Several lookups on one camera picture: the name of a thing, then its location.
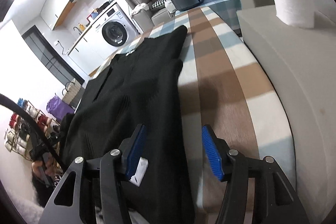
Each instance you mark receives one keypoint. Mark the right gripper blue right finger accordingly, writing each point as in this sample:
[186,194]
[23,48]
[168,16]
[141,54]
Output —
[229,166]

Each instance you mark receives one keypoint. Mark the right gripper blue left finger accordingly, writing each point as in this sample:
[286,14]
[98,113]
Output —
[117,166]

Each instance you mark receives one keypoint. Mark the black knit sweater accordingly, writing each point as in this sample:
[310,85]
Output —
[139,88]

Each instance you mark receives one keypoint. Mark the plaid blanket brown blue white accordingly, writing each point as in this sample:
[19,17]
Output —
[223,85]

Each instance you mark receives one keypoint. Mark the purple bag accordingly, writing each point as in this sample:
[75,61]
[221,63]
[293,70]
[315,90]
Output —
[58,108]

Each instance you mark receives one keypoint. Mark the woven basket bag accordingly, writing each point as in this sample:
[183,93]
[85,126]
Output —
[72,93]

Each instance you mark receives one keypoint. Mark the shoe rack with shoes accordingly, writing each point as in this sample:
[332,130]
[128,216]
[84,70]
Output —
[18,136]

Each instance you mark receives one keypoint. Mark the white cabinet counter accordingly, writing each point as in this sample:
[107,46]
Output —
[82,52]

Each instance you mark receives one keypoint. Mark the white washing machine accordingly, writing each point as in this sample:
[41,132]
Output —
[112,31]

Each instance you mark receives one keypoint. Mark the white cloth on sofa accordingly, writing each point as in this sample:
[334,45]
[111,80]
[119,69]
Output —
[138,8]

